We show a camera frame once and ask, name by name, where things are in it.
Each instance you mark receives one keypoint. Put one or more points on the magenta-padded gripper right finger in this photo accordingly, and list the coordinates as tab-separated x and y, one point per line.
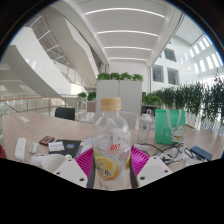
153	170

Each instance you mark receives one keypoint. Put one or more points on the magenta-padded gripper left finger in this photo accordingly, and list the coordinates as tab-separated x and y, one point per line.
71	171

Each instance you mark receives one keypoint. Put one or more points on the clear lemon drink bottle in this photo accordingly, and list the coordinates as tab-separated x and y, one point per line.
111	133

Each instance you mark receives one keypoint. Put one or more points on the white ceramic mug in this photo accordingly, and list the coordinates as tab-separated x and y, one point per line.
53	161

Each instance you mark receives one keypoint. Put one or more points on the black notebook with white booklet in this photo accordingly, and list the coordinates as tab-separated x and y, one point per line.
68	148

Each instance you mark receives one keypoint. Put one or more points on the white computer mouse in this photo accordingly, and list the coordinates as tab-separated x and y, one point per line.
36	160

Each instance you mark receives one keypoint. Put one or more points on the black and orange card case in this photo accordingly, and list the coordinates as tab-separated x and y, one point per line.
46	140

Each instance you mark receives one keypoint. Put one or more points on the clear shaker bottle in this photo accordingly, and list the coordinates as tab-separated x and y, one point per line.
145	128

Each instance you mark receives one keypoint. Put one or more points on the green tote bag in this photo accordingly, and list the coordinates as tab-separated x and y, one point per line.
166	128

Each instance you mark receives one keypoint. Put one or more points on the small grey-white device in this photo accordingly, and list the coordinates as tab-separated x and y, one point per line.
33	148

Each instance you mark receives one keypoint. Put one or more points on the white power strip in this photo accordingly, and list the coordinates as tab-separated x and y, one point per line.
20	148

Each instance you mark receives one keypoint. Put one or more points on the black chair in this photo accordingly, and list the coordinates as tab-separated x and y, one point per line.
65	113

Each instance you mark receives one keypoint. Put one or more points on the brown planter with green plant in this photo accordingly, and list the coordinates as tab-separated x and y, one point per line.
90	106

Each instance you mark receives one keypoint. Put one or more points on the white planter cabinet with plants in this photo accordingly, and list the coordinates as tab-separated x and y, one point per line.
118	95

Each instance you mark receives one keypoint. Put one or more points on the row of green hedge plants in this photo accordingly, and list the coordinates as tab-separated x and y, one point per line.
196	96

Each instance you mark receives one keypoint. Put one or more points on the ceiling light strips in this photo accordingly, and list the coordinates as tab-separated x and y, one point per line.
126	31

